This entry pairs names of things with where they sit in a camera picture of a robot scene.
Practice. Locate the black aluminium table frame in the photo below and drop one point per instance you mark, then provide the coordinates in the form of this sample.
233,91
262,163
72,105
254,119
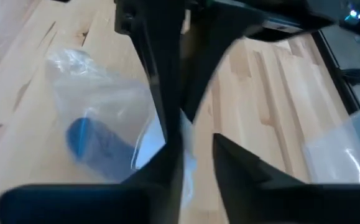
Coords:
339,74

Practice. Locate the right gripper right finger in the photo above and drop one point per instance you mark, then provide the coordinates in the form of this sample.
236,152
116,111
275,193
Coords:
291,205

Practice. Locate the purple elastic bandage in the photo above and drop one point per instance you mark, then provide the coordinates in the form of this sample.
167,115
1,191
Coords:
105,152

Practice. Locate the clear plastic bag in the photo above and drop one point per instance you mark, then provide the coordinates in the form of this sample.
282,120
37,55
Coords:
105,93

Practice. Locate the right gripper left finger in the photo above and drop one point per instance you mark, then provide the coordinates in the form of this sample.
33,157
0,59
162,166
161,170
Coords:
74,205

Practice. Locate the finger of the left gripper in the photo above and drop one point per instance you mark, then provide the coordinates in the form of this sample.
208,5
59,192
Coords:
207,56
161,46

